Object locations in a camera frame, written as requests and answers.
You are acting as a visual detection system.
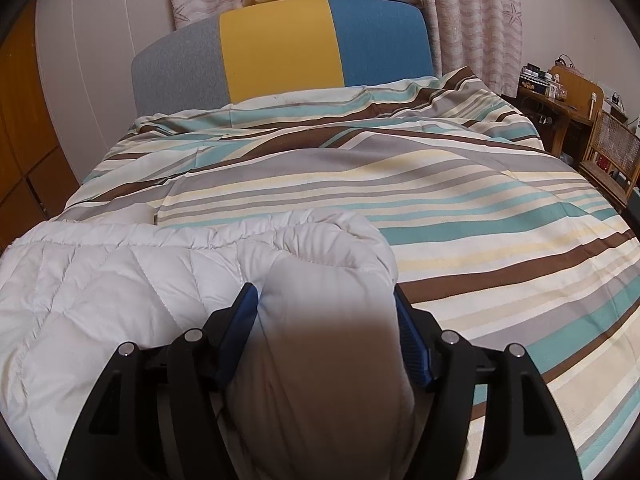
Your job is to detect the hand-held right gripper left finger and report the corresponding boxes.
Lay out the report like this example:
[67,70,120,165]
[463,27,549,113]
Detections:
[57,282,261,480]

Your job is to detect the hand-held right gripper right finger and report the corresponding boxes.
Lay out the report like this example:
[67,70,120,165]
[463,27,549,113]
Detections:
[392,285,584,480]

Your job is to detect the white quilted puffer jacket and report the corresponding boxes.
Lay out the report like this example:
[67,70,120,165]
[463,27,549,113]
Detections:
[0,208,417,480]

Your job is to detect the striped blanket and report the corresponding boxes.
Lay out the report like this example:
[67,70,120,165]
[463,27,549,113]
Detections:
[50,66,640,480]

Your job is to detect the wooden side table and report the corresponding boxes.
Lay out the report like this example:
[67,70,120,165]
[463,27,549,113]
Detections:
[516,84,597,162]

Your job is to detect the wooden cane chair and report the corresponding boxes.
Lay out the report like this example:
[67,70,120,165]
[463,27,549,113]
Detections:
[579,109,640,213]

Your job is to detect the grey yellow blue headboard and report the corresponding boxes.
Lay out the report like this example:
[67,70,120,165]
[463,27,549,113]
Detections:
[131,0,435,118]

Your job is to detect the dark patterned box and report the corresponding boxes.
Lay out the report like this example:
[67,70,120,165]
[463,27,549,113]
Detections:
[520,63,554,94]

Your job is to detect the wooden wardrobe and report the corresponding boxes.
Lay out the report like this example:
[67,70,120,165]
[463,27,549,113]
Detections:
[0,10,81,257]

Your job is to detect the light wooden board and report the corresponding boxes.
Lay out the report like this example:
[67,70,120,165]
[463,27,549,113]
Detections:
[550,64,604,123]

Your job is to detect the white box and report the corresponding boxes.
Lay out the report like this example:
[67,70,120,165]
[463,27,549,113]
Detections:
[602,91,632,113]

